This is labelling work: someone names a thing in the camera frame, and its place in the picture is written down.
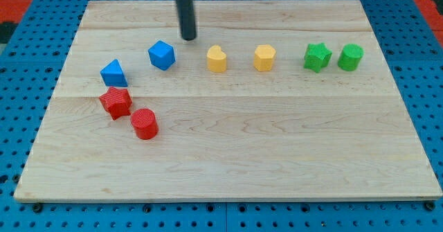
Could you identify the yellow heart block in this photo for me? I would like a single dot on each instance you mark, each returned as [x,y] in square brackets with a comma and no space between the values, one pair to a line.
[216,59]

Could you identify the yellow hexagon block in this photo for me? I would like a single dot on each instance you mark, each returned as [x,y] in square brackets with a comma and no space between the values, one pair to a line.
[264,57]

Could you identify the light wooden board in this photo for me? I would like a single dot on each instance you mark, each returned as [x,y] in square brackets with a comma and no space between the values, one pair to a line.
[284,135]

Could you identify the blue cube block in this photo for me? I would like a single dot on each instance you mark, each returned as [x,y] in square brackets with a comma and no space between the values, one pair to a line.
[161,55]

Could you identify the red cylinder block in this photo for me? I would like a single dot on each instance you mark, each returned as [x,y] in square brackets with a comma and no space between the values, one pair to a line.
[144,123]

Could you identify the red star block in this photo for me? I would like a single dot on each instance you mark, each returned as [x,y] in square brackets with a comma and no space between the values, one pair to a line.
[116,102]

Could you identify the green star block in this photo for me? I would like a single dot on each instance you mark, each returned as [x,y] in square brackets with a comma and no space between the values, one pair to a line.
[317,57]

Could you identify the blue triangle block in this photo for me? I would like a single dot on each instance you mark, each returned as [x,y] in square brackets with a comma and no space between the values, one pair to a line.
[113,75]

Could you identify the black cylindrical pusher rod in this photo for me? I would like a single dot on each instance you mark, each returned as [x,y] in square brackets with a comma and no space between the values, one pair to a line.
[187,20]

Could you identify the green cylinder block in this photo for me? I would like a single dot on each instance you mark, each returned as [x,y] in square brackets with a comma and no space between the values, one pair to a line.
[350,57]

